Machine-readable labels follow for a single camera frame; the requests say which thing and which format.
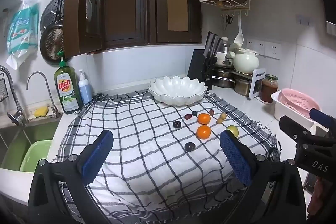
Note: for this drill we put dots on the white plastic basin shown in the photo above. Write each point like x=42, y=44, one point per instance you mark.
x=283, y=115

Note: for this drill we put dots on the black knife block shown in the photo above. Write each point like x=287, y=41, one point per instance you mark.
x=194, y=64
x=206, y=77

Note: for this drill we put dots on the white ceramic pot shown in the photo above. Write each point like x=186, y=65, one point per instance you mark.
x=245, y=61

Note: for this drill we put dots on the white pot rack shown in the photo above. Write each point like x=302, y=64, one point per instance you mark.
x=257, y=85

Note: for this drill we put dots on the black white checkered cloth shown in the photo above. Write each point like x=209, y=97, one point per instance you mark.
x=147, y=161

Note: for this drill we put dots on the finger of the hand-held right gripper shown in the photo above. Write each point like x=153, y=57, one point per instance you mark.
x=294, y=127
x=323, y=117

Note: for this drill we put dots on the black scissors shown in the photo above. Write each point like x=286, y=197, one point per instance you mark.
x=229, y=20

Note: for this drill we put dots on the hanging frying pan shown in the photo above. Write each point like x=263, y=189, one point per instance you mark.
x=52, y=43

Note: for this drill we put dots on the white wall switch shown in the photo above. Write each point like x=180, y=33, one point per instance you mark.
x=305, y=19

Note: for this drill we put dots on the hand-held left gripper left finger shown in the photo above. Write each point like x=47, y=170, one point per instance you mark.
x=96, y=158

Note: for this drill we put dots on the green dish soap bottle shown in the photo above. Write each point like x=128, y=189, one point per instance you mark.
x=67, y=92

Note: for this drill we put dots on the orange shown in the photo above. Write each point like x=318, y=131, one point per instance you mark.
x=203, y=132
x=204, y=119

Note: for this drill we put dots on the green plastic basin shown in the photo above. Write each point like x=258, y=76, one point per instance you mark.
x=36, y=155

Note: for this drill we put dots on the person's right hand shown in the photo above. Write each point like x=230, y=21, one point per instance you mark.
x=318, y=197

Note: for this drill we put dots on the white wall outlets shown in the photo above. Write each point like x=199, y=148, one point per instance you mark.
x=263, y=48

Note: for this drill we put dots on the small pot with steel lid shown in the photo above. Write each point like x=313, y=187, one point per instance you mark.
x=224, y=56

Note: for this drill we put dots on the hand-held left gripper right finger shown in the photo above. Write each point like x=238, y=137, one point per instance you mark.
x=236, y=161

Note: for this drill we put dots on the white scalloped bowl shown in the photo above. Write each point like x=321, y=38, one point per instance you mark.
x=178, y=87

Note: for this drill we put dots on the large steel faucet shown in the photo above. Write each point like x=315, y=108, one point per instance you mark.
x=14, y=100

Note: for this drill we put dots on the pink colander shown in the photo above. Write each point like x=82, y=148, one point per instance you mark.
x=296, y=102

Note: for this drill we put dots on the blue pump bottle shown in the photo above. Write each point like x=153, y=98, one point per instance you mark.
x=85, y=90

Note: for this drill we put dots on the hanging plastic bag pack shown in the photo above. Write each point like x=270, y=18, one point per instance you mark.
x=22, y=29

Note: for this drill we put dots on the white ladle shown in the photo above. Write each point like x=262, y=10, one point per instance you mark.
x=239, y=39

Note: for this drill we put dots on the glass jar of red sauce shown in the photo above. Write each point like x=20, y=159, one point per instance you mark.
x=269, y=88

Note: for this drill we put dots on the dark plum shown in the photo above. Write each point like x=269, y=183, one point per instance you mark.
x=176, y=124
x=189, y=146

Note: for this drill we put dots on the green round fruit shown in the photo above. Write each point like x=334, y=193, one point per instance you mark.
x=233, y=129

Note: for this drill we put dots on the yellow sponge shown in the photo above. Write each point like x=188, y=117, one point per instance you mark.
x=41, y=111

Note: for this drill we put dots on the hanging steel steamer tray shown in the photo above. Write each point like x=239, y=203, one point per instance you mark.
x=51, y=12

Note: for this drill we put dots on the brown longan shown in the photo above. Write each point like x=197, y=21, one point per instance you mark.
x=219, y=121
x=223, y=116

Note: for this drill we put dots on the thin gooseneck faucet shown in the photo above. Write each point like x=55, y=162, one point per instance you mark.
x=50, y=87

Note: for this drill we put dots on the steel sink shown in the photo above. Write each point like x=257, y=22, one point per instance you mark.
x=15, y=134

